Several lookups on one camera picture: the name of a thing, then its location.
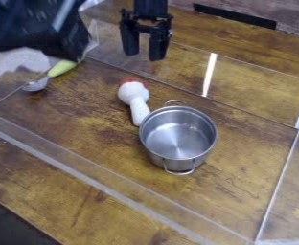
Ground white red toy mushroom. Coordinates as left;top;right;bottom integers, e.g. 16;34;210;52
117;77;151;126

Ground black strip on table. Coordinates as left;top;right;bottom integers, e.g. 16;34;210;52
194;3;278;30

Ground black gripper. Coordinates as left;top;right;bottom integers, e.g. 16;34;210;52
119;0;172;61

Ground small steel pot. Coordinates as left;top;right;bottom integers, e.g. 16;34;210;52
139;100;218;176

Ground clear acrylic enclosure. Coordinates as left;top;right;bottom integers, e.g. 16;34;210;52
0;0;299;245

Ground green handled metal spoon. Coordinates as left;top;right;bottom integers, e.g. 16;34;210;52
22;60;77;92

